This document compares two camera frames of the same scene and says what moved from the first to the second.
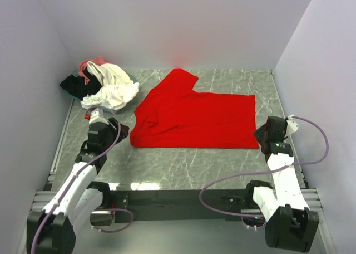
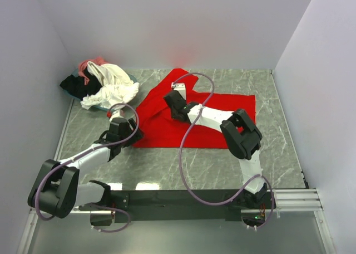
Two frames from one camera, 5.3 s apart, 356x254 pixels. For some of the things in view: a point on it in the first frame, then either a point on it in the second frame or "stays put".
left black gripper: x=114 y=123 → x=138 y=136
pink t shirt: x=98 y=60 stays put
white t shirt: x=118 y=88 stays put
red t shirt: x=173 y=115 stays put
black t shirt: x=75 y=85 stays put
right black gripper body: x=285 y=136 → x=173 y=115
